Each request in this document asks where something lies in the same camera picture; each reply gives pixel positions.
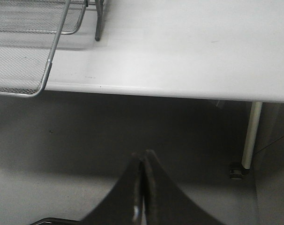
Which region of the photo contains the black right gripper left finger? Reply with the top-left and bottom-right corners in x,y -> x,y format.
80,153 -> 142,225

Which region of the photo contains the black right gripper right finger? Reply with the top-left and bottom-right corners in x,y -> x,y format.
142,150 -> 222,225

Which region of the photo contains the silver mesh tray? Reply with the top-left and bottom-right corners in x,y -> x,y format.
0,0 -> 70,98
61,0 -> 88,35

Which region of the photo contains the black table caster wheel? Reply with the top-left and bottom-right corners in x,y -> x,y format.
229,162 -> 250,180

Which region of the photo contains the white table leg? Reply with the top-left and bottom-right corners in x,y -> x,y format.
241,102 -> 263,171

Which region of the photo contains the silver rack frame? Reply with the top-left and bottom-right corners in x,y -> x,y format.
87,0 -> 104,41

